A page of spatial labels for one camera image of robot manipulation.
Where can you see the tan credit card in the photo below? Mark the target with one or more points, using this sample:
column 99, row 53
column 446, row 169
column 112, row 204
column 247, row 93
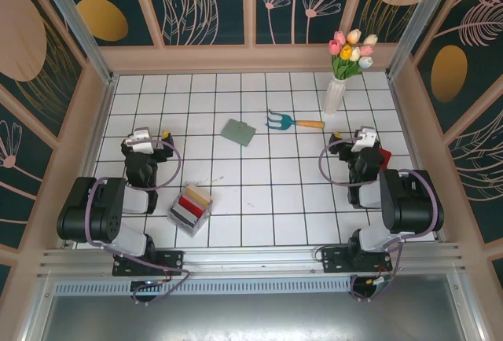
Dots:
column 198, row 197

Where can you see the red credit card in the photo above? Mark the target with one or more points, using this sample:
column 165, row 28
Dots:
column 192, row 206

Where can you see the black credit card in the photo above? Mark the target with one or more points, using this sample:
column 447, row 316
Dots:
column 184, row 214

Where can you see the grey credit card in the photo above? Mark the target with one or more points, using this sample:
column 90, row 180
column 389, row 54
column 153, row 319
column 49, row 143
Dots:
column 181, row 221

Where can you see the clear plastic card box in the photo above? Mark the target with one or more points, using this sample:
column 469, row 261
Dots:
column 196, row 226

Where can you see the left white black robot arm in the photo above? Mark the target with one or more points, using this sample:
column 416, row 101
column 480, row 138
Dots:
column 90, row 207

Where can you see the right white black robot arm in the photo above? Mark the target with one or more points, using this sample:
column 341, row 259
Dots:
column 412, row 203

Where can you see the red toy shovel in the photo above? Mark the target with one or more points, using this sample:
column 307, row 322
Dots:
column 386, row 158

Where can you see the white ribbed vase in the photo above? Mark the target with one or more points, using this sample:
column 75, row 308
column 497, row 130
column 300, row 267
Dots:
column 334, row 97

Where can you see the pastel tulip bouquet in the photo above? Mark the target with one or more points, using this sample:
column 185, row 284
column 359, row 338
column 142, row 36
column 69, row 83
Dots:
column 347, row 52

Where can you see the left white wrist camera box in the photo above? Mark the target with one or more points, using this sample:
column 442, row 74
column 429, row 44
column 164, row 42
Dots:
column 141, row 144

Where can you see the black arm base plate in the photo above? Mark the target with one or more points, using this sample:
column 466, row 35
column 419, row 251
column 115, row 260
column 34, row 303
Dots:
column 173, row 258
column 334, row 260

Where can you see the aluminium mounting rail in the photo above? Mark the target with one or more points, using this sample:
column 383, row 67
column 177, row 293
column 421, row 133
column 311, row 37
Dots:
column 251, row 258

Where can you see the aluminium frame post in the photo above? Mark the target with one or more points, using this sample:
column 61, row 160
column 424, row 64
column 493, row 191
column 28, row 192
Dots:
column 81, row 26
column 417, row 19

